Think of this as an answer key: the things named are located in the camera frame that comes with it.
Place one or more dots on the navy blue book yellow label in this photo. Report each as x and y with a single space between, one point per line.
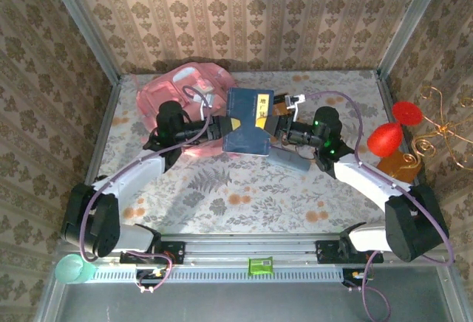
244 115

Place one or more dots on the pink school backpack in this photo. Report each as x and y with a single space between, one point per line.
159 89

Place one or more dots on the grey pencil case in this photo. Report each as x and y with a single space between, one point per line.
286 160

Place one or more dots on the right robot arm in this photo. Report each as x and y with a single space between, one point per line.
369 178

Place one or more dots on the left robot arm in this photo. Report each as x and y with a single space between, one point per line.
129 178

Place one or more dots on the red hourglass vase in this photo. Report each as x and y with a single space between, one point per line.
384 139

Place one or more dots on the orange wooden block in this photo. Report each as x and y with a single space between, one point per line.
395 165

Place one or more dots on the floral tablecloth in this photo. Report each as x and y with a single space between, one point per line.
295 211

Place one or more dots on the wide aluminium base beam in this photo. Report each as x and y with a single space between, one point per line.
240 248

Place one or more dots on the green tissue packet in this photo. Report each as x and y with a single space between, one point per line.
260 266

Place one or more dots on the black connector board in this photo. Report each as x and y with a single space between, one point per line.
148 277
349 281

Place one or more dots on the grey metal panel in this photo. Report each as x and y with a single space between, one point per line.
240 303

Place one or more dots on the teal plastic cup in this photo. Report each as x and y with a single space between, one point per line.
72 272

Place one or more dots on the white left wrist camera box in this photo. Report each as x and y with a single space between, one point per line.
208 101

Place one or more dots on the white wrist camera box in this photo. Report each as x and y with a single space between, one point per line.
208 101
297 101

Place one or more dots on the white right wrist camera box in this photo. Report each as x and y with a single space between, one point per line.
297 101

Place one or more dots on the aluminium frame post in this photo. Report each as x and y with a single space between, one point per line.
409 23
86 23

